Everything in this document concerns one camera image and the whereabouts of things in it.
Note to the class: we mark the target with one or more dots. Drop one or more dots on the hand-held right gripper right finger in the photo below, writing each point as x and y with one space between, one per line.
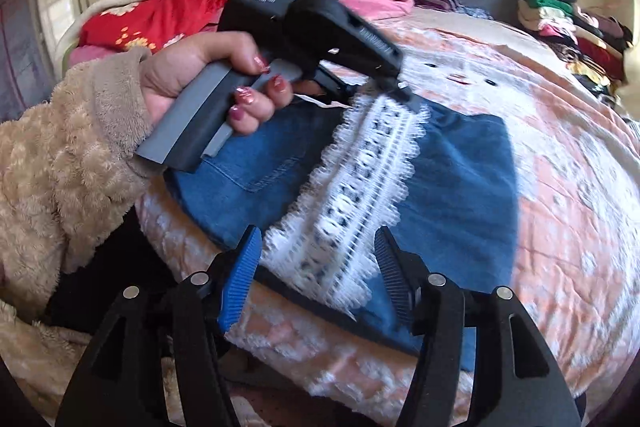
392 277

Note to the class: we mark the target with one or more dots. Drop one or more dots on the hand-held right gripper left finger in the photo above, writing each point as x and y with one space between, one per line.
240 282

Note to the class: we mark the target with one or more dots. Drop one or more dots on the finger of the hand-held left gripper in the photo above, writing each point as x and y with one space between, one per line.
397 89
332 84

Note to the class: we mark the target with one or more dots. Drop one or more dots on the blue denim pants lace trim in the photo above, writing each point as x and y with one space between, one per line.
460 187

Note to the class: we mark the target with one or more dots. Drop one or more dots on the person's left hand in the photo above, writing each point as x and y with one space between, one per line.
190 67

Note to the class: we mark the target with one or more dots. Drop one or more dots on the dark cloth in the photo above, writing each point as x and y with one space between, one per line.
110 267

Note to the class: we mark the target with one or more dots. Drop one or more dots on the red floral cloth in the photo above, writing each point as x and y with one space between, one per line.
165 17

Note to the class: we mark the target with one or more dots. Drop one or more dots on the stack of folded clothes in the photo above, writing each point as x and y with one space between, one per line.
575 37

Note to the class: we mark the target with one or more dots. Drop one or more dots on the peach and white fuzzy blanket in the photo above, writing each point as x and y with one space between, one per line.
575 207

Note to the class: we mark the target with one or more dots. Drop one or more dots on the beige fleece robe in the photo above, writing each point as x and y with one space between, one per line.
40 357

